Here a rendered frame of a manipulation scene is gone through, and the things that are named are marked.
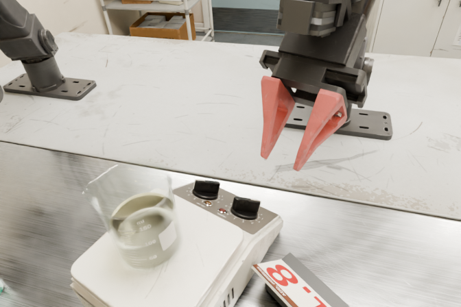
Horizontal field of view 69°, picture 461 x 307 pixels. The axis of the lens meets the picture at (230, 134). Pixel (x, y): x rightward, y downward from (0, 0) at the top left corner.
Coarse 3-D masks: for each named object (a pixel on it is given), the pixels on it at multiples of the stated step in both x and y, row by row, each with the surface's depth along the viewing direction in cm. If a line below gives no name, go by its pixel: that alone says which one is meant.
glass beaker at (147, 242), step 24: (120, 168) 29; (144, 168) 29; (96, 192) 27; (120, 192) 30; (144, 192) 31; (168, 192) 26; (144, 216) 25; (168, 216) 27; (120, 240) 26; (144, 240) 26; (168, 240) 28; (144, 264) 28; (168, 264) 30
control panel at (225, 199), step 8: (192, 184) 43; (176, 192) 40; (184, 192) 40; (224, 192) 43; (192, 200) 39; (200, 200) 39; (208, 200) 40; (216, 200) 40; (224, 200) 41; (232, 200) 41; (208, 208) 38; (216, 208) 38; (224, 208) 39; (264, 208) 41; (224, 216) 37; (232, 216) 37; (264, 216) 39; (272, 216) 40; (240, 224) 36; (248, 224) 36; (256, 224) 37; (264, 224) 37; (248, 232) 34; (256, 232) 35
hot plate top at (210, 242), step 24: (192, 216) 34; (216, 216) 34; (192, 240) 32; (216, 240) 31; (240, 240) 31; (96, 264) 30; (120, 264) 30; (192, 264) 30; (216, 264) 30; (96, 288) 28; (120, 288) 28; (144, 288) 28; (168, 288) 28; (192, 288) 28
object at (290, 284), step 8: (272, 264) 36; (280, 264) 37; (272, 272) 35; (280, 272) 36; (288, 272) 36; (280, 280) 34; (288, 280) 35; (296, 280) 36; (288, 288) 33; (296, 288) 34; (304, 288) 35; (296, 296) 33; (304, 296) 33; (312, 296) 34; (304, 304) 32; (312, 304) 33; (320, 304) 34
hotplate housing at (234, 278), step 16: (272, 224) 39; (256, 240) 34; (272, 240) 39; (240, 256) 32; (256, 256) 35; (224, 272) 31; (240, 272) 32; (80, 288) 31; (224, 288) 30; (240, 288) 34; (96, 304) 30; (208, 304) 29; (224, 304) 31
